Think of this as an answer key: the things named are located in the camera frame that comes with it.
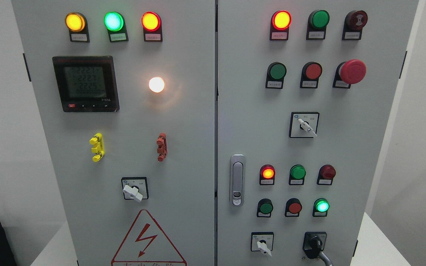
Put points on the red terminal connector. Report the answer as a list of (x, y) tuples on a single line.
[(162, 147)]

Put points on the red push button lower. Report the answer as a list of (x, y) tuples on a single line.
[(293, 208)]

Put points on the black knob selector switch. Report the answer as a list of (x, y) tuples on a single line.
[(313, 243)]

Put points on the black digital power meter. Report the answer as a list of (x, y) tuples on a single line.
[(86, 83)]

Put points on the dark red buzzer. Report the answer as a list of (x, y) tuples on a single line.
[(354, 22)]

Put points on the white selector switch bottom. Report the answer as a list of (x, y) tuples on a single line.
[(262, 241)]

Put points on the silver door handle lock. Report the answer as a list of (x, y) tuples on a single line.
[(237, 165)]

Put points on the green push button upper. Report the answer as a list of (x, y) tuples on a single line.
[(275, 76)]

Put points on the red indicator lower right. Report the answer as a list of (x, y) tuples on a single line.
[(326, 175)]

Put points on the white selector switch left door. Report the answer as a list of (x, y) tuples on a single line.
[(135, 188)]

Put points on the red lit indicator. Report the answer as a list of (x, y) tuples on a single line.
[(279, 26), (266, 175)]

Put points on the green indicator top right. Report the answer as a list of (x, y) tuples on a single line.
[(317, 25)]

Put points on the red emergency stop button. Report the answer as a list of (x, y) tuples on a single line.
[(348, 73)]

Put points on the white selector switch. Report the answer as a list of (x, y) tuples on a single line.
[(262, 241), (303, 124)]

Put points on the green push button lower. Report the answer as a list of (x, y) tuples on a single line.
[(264, 208)]

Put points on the yellow terminal connector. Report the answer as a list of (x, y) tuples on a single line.
[(97, 147)]

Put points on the red push button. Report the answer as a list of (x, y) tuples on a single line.
[(310, 74), (293, 208)]

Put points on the grey right cabinet door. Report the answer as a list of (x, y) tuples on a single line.
[(255, 121)]

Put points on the red lit indicator left door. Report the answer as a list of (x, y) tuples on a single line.
[(152, 30)]

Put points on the white selector switch upper right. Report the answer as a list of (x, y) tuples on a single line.
[(303, 124)]

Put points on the red high voltage warning sticker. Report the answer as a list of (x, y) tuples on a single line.
[(146, 244)]

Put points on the yellow indicator light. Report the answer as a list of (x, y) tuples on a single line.
[(78, 27)]

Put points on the green indicator lower middle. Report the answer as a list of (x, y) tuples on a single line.
[(297, 175)]

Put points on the green push button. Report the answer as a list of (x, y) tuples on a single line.
[(264, 208), (275, 76)]

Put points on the red push button upper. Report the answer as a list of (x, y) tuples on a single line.
[(310, 74)]

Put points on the grey cabinet door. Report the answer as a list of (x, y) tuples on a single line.
[(181, 188), (255, 121)]

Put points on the red lit indicator top right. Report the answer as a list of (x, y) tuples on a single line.
[(279, 26)]

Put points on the grey left cabinet door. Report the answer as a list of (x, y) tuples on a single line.
[(181, 188)]

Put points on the red lit indicator lower left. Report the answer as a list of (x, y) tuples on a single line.
[(266, 175)]

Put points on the green button lower right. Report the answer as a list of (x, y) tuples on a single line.
[(320, 207)]

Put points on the white lit indicator light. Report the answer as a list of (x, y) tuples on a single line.
[(156, 84)]

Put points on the green lit indicator light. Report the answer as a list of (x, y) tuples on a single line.
[(116, 27)]

